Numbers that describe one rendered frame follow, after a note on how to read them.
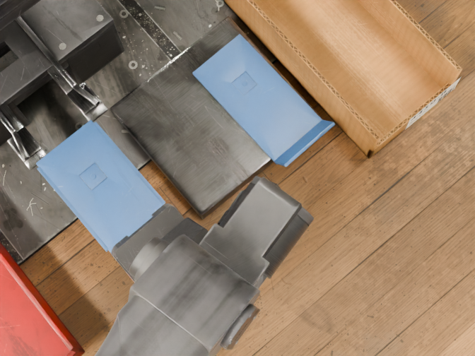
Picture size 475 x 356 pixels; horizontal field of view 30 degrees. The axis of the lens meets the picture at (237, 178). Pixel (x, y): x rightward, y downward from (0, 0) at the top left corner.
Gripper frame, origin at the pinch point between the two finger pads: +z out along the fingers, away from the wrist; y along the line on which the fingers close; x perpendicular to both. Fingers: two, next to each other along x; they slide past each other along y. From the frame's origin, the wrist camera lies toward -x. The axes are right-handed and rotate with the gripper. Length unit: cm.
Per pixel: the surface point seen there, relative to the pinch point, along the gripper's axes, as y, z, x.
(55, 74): 17.1, 12.6, -4.2
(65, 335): -2.6, 4.4, 11.8
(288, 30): 4.8, 13.9, -28.2
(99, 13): 19.2, 13.6, -11.9
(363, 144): -7.8, 4.1, -24.6
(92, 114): 12.0, 9.6, -4.4
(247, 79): 4.1, 11.4, -20.2
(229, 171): -1.8, 8.5, -11.9
